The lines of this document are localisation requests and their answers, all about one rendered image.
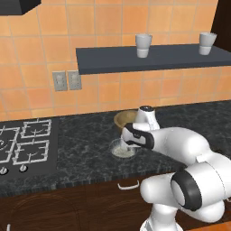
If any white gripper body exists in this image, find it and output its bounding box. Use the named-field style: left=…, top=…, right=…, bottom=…
left=120, top=134, right=137, bottom=152

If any clear glass bowl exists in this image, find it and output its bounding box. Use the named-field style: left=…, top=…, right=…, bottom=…
left=109, top=137, right=138, bottom=159

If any wooden bowl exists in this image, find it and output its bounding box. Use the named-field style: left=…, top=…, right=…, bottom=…
left=114, top=109, right=140, bottom=133

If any dark wood cabinet door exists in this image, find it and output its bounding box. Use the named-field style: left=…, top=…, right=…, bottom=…
left=0, top=185, right=87, bottom=231

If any dark wood drawer front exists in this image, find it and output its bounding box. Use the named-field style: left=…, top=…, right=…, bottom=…
left=85, top=176, right=152, bottom=231

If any black gas hob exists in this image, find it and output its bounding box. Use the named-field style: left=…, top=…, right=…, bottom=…
left=0, top=117, right=60, bottom=182

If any white cup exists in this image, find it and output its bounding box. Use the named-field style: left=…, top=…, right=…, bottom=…
left=134, top=33, right=153, bottom=59
left=198, top=32, right=218, bottom=56

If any black range hood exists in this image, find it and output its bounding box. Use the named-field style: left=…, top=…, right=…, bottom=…
left=0, top=0, right=42, bottom=16

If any white drawer handle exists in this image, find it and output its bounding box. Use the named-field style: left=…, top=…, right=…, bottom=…
left=116, top=180, right=141, bottom=191

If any grey wall outlet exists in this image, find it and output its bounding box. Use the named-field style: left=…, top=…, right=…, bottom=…
left=51, top=70, right=69, bottom=92
left=67, top=69, right=83, bottom=91

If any dark grey wall shelf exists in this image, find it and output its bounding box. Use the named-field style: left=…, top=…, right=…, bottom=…
left=75, top=43, right=231, bottom=76

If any dark wood wall cabinet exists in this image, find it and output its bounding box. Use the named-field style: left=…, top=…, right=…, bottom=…
left=210, top=0, right=231, bottom=52

